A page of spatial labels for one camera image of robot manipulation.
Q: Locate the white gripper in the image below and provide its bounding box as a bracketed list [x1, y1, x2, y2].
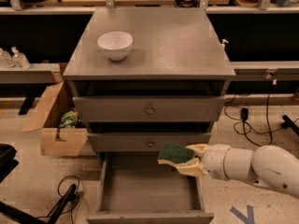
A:
[177, 144, 231, 181]

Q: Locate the yellow green sponge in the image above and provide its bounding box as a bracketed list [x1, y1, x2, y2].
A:
[158, 142, 194, 166]

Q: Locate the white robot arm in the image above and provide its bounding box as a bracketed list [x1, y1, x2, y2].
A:
[177, 144, 299, 199]

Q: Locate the grey open bottom drawer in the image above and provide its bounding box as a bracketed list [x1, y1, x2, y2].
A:
[87, 152, 214, 224]

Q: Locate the grey wooden drawer cabinet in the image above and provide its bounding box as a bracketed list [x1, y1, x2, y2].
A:
[63, 7, 236, 224]

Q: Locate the grey middle drawer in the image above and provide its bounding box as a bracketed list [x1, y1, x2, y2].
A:
[88, 133, 210, 152]

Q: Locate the grey top drawer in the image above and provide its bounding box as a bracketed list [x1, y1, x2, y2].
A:
[73, 96, 225, 122]

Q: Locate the black stand leg right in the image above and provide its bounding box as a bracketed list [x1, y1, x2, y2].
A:
[281, 115, 299, 135]

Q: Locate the green snack bag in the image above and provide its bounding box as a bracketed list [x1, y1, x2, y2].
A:
[59, 107, 78, 129]

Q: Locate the open cardboard box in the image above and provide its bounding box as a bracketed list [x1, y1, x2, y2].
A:
[21, 77, 94, 157]

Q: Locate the white ceramic bowl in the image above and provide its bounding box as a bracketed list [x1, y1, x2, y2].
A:
[97, 31, 134, 61]

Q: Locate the black chair base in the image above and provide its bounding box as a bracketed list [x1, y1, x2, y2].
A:
[0, 144, 79, 224]

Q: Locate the black power adapter cable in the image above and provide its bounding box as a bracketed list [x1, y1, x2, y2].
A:
[223, 77, 299, 147]

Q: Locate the black floor cable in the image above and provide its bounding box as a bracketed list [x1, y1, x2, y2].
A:
[36, 175, 82, 224]

